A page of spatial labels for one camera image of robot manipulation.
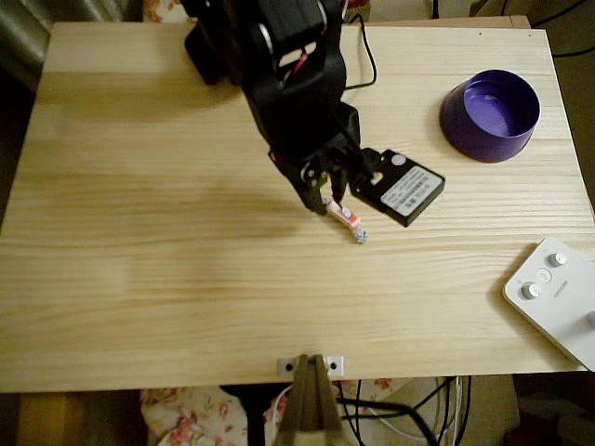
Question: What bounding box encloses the candy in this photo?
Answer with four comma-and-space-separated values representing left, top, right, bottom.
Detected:
323, 196, 371, 245

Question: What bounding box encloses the purple bowl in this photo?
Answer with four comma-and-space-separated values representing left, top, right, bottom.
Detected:
439, 69, 543, 164

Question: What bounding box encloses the floral patterned fabric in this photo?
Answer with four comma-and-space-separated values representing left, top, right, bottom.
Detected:
342, 0, 373, 23

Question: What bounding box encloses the white control box with knobs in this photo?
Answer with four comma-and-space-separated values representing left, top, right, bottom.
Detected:
501, 236, 595, 373

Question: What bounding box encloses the black stand pole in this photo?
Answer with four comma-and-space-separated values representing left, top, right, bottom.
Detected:
220, 384, 292, 446

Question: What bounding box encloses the floral patterned cushion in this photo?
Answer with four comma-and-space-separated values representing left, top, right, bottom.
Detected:
139, 376, 396, 446

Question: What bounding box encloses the wooden table leg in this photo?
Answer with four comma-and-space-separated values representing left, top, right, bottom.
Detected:
18, 392, 86, 446

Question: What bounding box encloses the long black cable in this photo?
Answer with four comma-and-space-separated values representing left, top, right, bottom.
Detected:
344, 12, 378, 91

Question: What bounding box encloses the red white servo wire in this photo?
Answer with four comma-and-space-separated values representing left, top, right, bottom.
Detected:
278, 40, 320, 78

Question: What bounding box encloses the grey metal bracket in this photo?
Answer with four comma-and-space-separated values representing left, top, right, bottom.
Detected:
276, 355, 345, 376

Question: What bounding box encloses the camera stand clamp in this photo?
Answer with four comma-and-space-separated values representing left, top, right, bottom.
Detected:
276, 353, 348, 446

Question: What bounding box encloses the white cable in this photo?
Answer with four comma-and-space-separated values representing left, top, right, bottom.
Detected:
263, 384, 295, 422

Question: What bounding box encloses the thick black cable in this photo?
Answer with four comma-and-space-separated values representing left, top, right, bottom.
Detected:
335, 395, 441, 446

